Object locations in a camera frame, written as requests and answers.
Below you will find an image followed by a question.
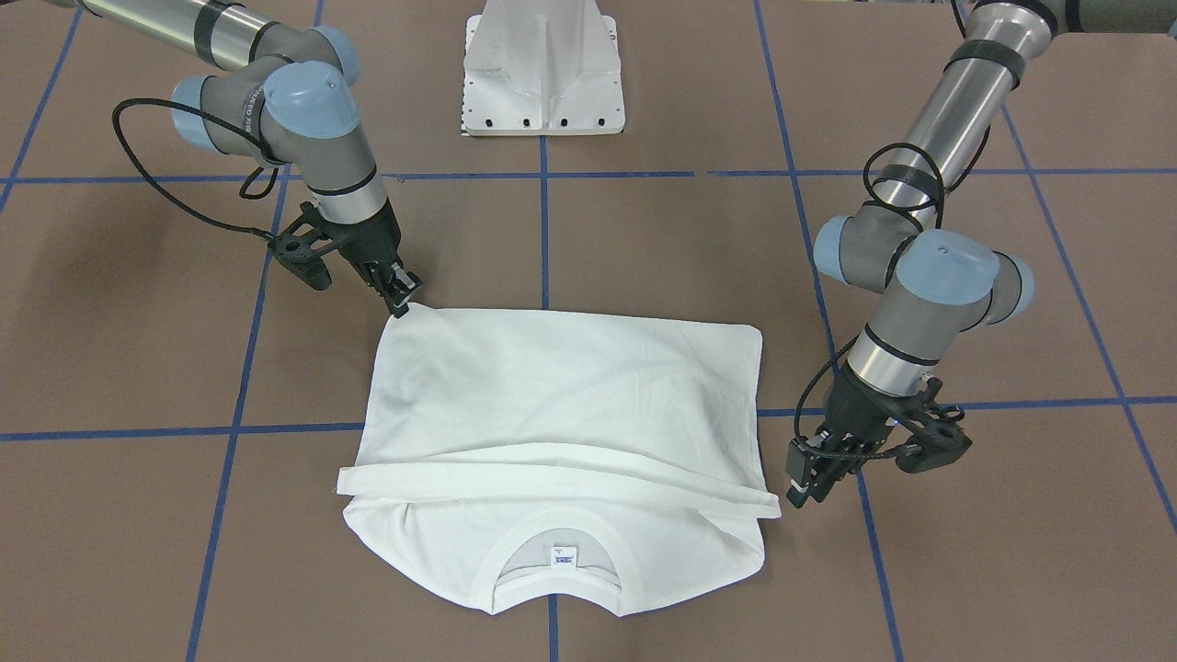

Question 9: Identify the white long-sleeve text shirt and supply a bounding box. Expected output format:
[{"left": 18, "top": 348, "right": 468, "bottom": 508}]
[{"left": 337, "top": 304, "right": 782, "bottom": 616}]

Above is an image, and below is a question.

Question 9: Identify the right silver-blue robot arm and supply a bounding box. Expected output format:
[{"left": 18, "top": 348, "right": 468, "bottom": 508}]
[{"left": 77, "top": 1, "right": 421, "bottom": 317}]

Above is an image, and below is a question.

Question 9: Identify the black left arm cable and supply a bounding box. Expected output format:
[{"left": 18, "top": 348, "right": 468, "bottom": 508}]
[{"left": 793, "top": 143, "right": 947, "bottom": 461}]

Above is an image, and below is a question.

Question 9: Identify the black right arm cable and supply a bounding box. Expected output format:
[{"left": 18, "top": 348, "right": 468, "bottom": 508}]
[{"left": 111, "top": 97, "right": 295, "bottom": 245}]

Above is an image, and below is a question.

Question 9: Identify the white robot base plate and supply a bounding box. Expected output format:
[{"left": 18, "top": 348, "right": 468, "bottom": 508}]
[{"left": 460, "top": 1, "right": 626, "bottom": 137}]

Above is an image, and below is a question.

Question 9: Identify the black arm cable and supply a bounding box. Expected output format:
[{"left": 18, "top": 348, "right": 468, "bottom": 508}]
[
  {"left": 111, "top": 97, "right": 295, "bottom": 245},
  {"left": 793, "top": 143, "right": 947, "bottom": 461}
]

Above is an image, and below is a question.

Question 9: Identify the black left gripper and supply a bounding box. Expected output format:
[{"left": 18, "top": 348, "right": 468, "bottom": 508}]
[{"left": 785, "top": 366, "right": 975, "bottom": 508}]

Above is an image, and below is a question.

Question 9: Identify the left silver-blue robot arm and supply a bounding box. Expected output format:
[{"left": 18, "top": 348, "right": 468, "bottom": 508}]
[{"left": 786, "top": 1, "right": 1173, "bottom": 508}]

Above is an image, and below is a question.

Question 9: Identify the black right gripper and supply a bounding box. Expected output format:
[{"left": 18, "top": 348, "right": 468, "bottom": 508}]
[{"left": 270, "top": 201, "right": 423, "bottom": 318}]

